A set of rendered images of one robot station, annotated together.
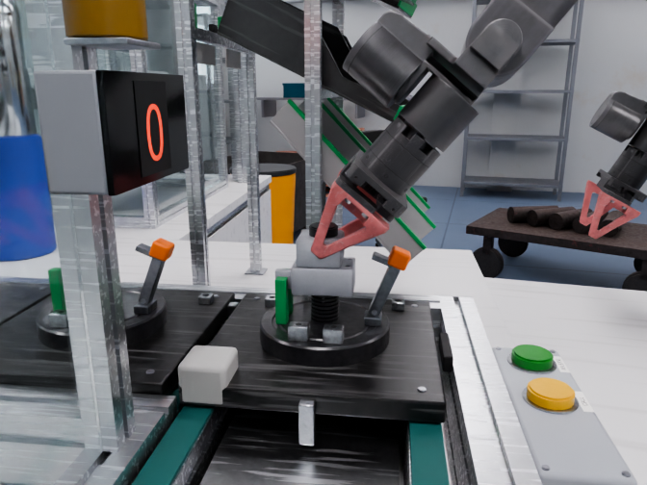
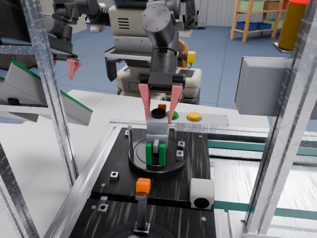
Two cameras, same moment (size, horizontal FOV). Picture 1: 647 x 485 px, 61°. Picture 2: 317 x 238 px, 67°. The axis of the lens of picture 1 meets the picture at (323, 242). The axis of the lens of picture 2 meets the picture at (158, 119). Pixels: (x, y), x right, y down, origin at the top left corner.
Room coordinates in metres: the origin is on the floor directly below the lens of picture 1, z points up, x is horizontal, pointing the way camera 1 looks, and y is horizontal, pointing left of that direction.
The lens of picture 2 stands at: (0.55, 0.44, 1.33)
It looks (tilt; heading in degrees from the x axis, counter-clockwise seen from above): 31 degrees down; 270
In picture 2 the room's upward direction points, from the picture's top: straight up
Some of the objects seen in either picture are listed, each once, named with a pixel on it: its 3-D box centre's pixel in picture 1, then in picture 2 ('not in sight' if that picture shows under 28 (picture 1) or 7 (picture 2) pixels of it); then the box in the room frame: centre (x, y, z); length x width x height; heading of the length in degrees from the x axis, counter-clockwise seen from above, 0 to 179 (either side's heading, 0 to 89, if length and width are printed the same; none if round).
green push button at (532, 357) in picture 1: (531, 361); (171, 115); (0.51, -0.21, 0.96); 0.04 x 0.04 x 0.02
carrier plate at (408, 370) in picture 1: (324, 344); (158, 160); (0.55, 0.00, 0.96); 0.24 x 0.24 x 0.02; 83
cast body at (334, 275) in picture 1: (314, 257); (157, 127); (0.55, 0.01, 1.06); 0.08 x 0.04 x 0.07; 83
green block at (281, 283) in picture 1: (281, 300); (162, 155); (0.54, 0.04, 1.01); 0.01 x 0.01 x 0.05; 83
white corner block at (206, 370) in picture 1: (209, 374); (201, 193); (0.47, 0.11, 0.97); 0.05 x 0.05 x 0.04; 83
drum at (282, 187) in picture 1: (264, 218); not in sight; (3.73, 0.41, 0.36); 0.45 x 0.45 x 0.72
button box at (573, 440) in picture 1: (546, 427); (193, 125); (0.44, -0.20, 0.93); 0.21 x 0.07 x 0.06; 173
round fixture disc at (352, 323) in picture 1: (324, 327); (158, 154); (0.55, 0.00, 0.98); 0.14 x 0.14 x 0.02
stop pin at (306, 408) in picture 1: (307, 421); (211, 170); (0.43, 0.01, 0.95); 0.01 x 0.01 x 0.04; 83
